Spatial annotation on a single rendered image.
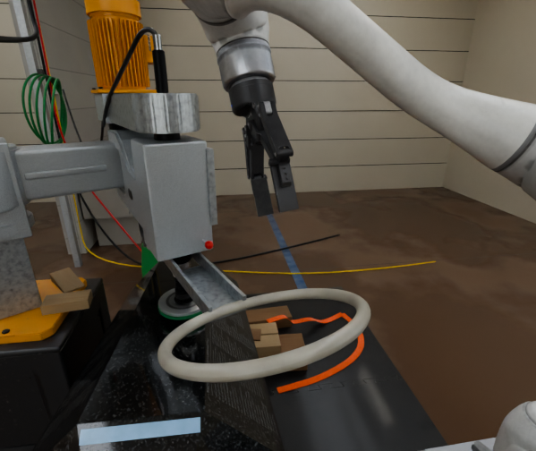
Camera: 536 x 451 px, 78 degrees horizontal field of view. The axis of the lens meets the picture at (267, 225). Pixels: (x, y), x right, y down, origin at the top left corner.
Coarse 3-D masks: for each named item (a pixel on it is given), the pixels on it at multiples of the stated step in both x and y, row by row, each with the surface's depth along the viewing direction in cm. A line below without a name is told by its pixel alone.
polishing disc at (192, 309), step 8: (168, 296) 143; (160, 304) 138; (168, 304) 138; (176, 304) 138; (184, 304) 138; (192, 304) 138; (168, 312) 133; (176, 312) 133; (184, 312) 133; (192, 312) 134
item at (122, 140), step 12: (108, 132) 170; (120, 132) 154; (132, 132) 156; (120, 144) 149; (120, 156) 152; (132, 168) 142; (132, 180) 136; (120, 192) 176; (132, 192) 142; (132, 204) 148
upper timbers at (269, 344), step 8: (256, 328) 231; (264, 328) 231; (272, 328) 231; (264, 336) 223; (272, 336) 223; (256, 344) 217; (264, 344) 217; (272, 344) 217; (280, 344) 217; (264, 352) 216; (272, 352) 217; (280, 352) 217
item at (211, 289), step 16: (144, 240) 145; (192, 256) 136; (176, 272) 118; (192, 272) 124; (208, 272) 122; (192, 288) 104; (208, 288) 113; (224, 288) 112; (208, 304) 96; (224, 304) 103
